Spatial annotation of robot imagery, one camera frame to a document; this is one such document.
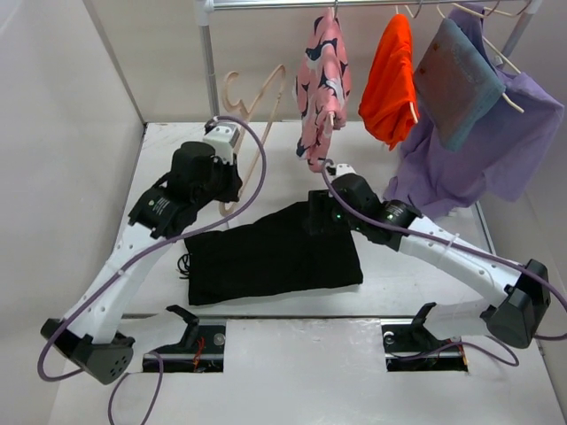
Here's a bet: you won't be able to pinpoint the black trousers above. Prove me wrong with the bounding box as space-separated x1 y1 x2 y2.
177 202 363 305

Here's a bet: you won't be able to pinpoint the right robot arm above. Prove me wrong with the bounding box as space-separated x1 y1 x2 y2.
307 166 551 349

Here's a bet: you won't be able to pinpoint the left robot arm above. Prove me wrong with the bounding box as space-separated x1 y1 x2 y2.
40 139 242 385

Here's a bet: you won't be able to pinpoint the hanger under pink garment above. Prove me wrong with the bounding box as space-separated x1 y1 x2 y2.
328 0 338 130

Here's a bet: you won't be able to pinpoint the hanger under orange garment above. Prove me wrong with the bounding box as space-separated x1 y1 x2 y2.
394 5 418 124

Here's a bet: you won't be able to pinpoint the hanger under denim garment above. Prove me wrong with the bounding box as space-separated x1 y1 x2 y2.
436 2 526 114

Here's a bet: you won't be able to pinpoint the hanger under purple shirt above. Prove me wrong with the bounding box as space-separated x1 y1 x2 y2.
482 0 542 74

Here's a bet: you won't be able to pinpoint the purple shirt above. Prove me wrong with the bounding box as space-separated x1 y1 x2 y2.
384 4 564 219

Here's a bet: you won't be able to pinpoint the orange garment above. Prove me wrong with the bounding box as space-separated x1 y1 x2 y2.
358 13 420 150

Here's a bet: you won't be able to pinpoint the pink floral garment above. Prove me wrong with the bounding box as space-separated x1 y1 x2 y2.
293 8 352 173

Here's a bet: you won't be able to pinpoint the blue denim garment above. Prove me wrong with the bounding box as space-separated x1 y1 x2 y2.
415 14 505 152

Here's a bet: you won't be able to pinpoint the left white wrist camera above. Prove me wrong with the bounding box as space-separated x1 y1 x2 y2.
202 123 240 165

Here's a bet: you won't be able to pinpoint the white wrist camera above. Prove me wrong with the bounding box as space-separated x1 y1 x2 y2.
328 163 356 179
202 123 240 165

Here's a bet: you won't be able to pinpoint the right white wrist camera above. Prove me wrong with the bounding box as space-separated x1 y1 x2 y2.
328 163 356 179

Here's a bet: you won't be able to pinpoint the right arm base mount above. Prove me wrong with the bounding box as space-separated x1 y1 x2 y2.
381 303 469 372

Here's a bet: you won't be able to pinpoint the white clothes rack frame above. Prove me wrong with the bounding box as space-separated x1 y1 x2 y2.
193 0 548 129

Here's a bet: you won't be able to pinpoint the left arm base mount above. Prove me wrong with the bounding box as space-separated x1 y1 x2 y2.
135 305 227 374

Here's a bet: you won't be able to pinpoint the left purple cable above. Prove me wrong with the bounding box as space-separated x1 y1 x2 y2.
37 115 269 424

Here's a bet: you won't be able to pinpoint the purple cable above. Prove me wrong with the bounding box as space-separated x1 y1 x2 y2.
321 158 567 368
37 115 269 424

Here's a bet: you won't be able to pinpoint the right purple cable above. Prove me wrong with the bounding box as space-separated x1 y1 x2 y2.
321 158 567 368

